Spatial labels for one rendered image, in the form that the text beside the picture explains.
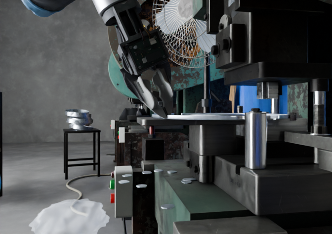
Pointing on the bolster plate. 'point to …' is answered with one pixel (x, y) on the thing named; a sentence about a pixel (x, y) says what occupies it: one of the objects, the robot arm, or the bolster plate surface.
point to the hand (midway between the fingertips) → (164, 111)
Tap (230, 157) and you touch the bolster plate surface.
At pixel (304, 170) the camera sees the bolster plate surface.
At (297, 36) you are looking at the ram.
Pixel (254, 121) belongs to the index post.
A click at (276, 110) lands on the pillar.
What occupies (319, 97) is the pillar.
